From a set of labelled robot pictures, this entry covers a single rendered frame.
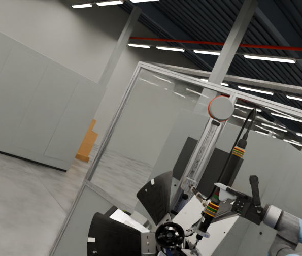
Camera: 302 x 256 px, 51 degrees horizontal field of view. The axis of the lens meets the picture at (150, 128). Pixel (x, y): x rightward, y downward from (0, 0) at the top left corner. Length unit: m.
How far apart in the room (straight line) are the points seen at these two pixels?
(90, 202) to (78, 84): 4.42
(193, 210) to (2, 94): 5.08
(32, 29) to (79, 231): 11.22
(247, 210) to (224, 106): 0.88
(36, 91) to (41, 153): 1.28
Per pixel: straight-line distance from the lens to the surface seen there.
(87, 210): 2.58
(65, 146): 6.93
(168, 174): 1.52
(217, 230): 1.66
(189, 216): 1.71
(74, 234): 2.66
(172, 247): 1.29
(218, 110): 1.98
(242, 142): 1.28
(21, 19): 13.17
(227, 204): 1.47
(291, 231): 1.25
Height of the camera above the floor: 1.56
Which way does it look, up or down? 1 degrees up
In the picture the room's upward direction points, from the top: 25 degrees clockwise
